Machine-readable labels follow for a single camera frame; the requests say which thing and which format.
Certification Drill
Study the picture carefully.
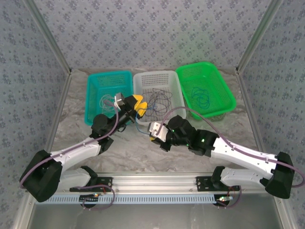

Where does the thin white cable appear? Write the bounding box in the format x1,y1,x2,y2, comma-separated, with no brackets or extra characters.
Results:
99,94,117,115

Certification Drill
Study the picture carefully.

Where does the green plastic basket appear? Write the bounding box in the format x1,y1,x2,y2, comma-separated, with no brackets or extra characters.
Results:
175,61,237,120

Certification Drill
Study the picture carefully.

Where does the white plastic basket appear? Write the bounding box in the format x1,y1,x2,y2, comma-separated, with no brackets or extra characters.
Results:
132,70,187,126

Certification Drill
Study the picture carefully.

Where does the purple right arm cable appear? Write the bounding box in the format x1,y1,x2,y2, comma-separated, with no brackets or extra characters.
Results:
154,107,305,209

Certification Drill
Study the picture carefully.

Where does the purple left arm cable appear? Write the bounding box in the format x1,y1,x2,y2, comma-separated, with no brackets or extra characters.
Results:
19,99,115,211

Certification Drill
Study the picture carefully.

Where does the thin dark cable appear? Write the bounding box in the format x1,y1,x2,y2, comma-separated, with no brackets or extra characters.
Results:
142,87,173,118

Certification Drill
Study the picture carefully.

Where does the teal plastic basket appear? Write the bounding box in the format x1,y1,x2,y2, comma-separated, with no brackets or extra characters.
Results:
85,70,133,127

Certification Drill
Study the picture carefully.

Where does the aluminium table side rail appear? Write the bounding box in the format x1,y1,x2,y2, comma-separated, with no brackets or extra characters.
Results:
37,71,72,175
235,68,269,161

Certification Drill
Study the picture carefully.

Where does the aluminium mounting rail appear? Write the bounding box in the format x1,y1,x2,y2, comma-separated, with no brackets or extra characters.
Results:
57,172,270,193

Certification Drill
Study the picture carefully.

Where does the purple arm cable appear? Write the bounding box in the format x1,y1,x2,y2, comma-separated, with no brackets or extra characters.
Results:
154,107,305,209
19,99,115,211

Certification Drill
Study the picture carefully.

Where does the small black circuit board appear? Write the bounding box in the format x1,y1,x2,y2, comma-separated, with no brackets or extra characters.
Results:
215,195,234,206
79,193,100,204

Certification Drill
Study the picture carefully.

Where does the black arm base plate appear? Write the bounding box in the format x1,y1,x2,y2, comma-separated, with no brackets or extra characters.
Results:
69,176,113,192
195,176,240,191

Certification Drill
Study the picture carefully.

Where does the slotted grey cable duct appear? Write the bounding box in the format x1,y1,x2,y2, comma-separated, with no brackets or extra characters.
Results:
44,194,219,205

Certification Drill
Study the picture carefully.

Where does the thin blue cable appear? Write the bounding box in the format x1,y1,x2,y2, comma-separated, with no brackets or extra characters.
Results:
191,86,211,110
134,99,159,135

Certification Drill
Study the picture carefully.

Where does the aluminium frame post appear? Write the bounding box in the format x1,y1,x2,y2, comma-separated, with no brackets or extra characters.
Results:
235,0,285,75
23,0,72,75

